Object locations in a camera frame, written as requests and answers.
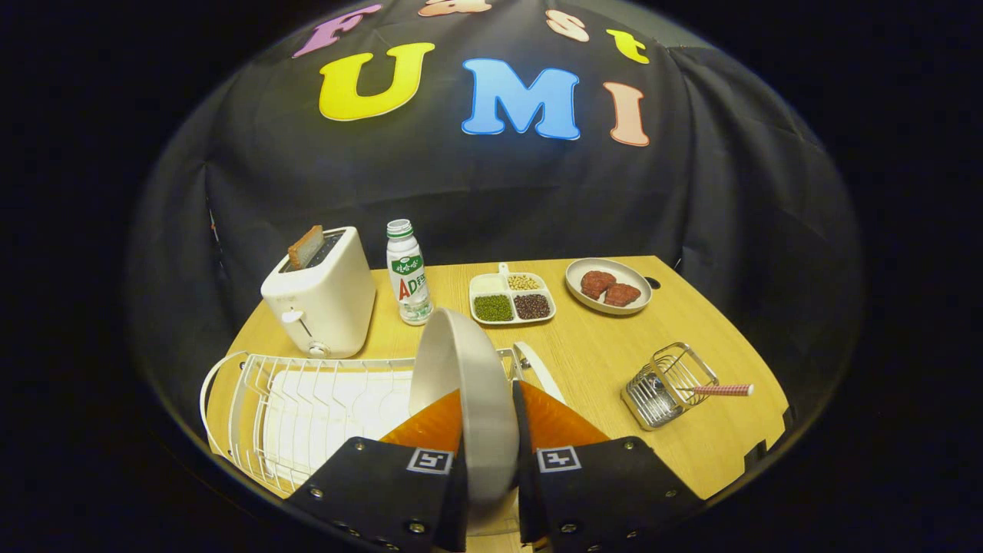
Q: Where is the metal wire basket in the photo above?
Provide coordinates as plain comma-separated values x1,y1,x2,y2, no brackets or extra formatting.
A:
621,342,720,431

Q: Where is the white toaster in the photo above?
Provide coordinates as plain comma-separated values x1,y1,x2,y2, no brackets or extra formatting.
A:
260,226,377,359

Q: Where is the white divided tray with beans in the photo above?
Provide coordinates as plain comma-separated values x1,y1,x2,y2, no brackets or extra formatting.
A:
468,263,557,326

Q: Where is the white wire dish rack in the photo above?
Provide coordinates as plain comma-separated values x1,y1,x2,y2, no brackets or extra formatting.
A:
200,342,565,496

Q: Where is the white bottle with green label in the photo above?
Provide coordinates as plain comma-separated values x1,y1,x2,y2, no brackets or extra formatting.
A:
386,219,433,326

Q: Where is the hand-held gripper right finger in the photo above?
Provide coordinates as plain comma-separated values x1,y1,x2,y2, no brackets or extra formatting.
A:
511,380,706,553

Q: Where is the spoon with red checked handle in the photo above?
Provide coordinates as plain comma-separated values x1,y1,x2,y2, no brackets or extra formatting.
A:
645,373,755,400

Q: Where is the brown bread slice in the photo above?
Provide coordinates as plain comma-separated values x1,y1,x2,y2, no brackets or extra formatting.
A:
287,224,326,270

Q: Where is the black backdrop cloth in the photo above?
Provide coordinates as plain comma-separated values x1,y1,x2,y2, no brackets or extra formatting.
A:
127,0,865,431

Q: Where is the small beige dish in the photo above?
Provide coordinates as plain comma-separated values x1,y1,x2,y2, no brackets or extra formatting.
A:
564,257,654,316

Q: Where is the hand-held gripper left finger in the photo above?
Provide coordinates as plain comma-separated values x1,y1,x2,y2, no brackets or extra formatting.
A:
286,388,469,553

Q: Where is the large beige plate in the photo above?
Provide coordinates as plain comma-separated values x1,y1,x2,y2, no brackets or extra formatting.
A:
409,307,521,531

